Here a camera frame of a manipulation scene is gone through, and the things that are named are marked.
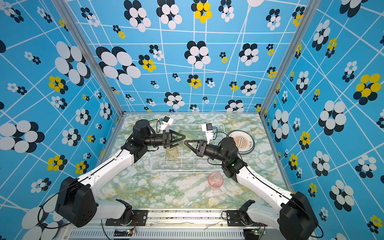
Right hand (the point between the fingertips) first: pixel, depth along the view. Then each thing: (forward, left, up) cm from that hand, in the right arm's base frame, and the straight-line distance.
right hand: (186, 144), depth 66 cm
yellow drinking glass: (+8, +10, -22) cm, 25 cm away
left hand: (+3, +1, -1) cm, 3 cm away
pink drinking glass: (-5, -15, -30) cm, 34 cm away
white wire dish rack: (+9, +6, -29) cm, 31 cm away
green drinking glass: (+4, -1, +1) cm, 4 cm away
